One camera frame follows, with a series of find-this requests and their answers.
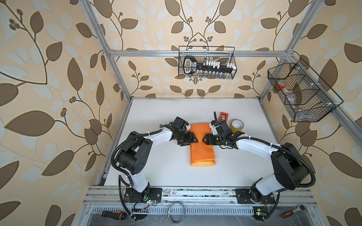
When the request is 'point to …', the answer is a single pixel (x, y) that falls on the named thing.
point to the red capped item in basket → (280, 84)
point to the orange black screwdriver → (115, 214)
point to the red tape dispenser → (226, 116)
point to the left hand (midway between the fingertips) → (196, 141)
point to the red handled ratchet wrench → (300, 207)
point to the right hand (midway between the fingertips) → (206, 141)
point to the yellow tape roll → (234, 129)
